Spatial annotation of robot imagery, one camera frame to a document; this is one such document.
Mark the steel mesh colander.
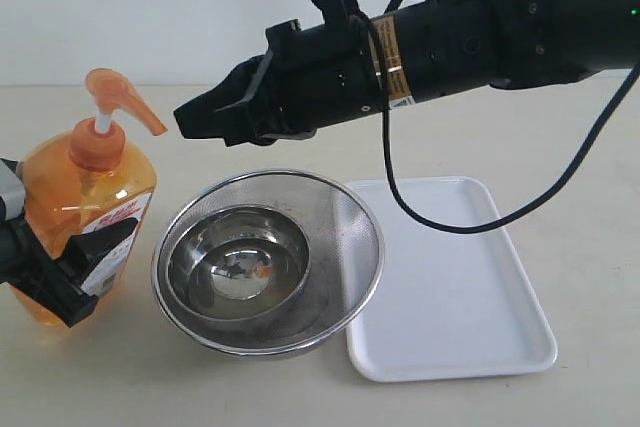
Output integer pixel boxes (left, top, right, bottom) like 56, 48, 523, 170
151, 169, 384, 359

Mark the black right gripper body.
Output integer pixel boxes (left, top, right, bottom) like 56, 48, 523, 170
214, 11, 391, 148

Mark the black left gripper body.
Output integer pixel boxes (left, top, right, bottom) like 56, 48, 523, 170
1, 218, 98, 327

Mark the white plastic tray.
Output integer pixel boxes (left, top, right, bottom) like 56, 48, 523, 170
347, 180, 558, 383

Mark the orange pump soap bottle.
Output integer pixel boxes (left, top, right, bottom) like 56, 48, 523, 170
10, 67, 169, 330

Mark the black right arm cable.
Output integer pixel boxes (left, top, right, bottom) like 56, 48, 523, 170
381, 0, 640, 236

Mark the small stainless steel bowl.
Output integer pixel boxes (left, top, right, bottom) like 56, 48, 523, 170
162, 204, 311, 330

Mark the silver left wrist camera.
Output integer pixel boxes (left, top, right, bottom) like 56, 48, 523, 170
1, 158, 26, 222

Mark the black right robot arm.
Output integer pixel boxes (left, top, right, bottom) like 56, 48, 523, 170
174, 0, 639, 146

